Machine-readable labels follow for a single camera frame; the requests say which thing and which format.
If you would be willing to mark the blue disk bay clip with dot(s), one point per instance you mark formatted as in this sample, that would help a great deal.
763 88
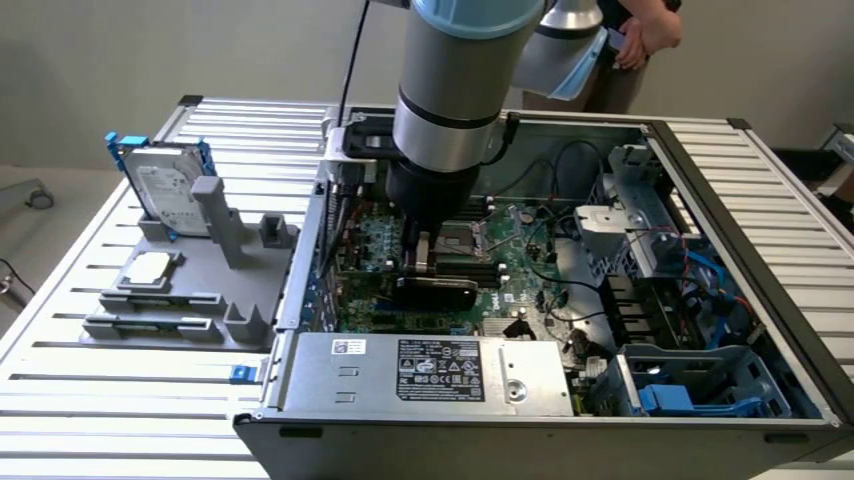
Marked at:
667 397

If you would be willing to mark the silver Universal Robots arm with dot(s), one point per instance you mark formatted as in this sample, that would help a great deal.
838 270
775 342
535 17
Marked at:
453 75

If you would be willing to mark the grey equipment beside table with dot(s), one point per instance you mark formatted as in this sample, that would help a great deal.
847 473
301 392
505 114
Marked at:
839 160

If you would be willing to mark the open black PC case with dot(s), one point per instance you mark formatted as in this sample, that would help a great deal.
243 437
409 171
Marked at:
667 440

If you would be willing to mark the grey metal drive cage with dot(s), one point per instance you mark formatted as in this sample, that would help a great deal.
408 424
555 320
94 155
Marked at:
620 215

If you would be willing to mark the person's trunk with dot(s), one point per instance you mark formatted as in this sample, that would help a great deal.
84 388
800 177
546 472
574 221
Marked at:
616 85

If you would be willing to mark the CPU socket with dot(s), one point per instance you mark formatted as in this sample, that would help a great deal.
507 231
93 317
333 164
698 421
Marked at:
460 237

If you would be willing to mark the green motherboard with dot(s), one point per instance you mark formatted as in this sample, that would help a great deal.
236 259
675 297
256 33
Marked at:
520 260

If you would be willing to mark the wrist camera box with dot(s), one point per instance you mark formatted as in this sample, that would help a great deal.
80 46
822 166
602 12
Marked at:
360 142

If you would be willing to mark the silver CPU chip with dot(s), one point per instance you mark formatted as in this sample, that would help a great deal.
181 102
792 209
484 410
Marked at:
149 267

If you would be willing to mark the hard disk with blue bracket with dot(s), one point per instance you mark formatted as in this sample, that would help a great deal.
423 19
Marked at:
167 190

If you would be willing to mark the black graphics card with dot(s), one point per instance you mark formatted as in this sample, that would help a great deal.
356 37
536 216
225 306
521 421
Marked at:
436 295

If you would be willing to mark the cart caster wheel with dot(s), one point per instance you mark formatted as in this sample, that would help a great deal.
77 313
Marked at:
40 199

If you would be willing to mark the blue case latch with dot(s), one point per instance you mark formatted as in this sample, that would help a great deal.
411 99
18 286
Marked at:
240 374

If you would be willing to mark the grey disk bay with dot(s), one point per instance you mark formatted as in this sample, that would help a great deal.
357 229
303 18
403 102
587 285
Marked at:
727 370

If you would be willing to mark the silver chipset heat sink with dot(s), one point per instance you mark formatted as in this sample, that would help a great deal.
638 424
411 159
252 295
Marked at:
501 331

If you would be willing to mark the blue phone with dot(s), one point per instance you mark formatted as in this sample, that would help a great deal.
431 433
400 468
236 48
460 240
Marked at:
615 39

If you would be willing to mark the person's hand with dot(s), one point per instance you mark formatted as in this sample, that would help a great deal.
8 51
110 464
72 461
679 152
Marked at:
634 45

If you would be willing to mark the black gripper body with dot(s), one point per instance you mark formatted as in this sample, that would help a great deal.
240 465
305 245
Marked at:
429 192

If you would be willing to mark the grey parts rack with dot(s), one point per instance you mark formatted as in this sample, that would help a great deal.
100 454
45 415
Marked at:
200 300

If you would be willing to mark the silver power supply unit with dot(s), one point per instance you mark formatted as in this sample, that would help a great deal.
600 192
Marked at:
427 375

